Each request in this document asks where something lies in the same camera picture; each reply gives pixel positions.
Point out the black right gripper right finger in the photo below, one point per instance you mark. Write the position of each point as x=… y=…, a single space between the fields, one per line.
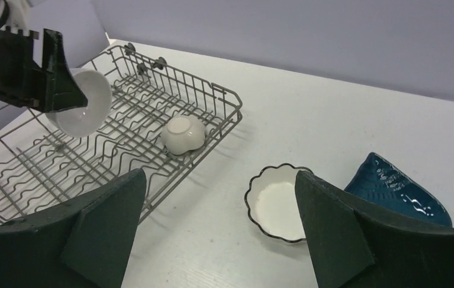
x=355 y=243

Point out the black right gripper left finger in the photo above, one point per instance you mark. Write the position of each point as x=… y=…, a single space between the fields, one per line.
x=83 y=242

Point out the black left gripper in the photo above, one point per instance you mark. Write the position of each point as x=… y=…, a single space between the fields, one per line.
x=20 y=84

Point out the plain white bowl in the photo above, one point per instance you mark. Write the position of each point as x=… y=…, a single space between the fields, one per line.
x=81 y=122

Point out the small white lobed bowl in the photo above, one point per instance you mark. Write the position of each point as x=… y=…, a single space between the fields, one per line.
x=183 y=133

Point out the blue leaf-shaped dish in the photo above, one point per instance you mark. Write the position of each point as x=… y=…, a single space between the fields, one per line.
x=380 y=182

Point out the white scalloped bowl black rim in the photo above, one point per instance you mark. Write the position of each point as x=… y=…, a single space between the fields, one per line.
x=272 y=206

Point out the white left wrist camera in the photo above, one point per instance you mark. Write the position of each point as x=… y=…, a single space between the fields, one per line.
x=15 y=15

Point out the grey wire dish rack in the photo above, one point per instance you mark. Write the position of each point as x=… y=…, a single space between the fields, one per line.
x=41 y=166

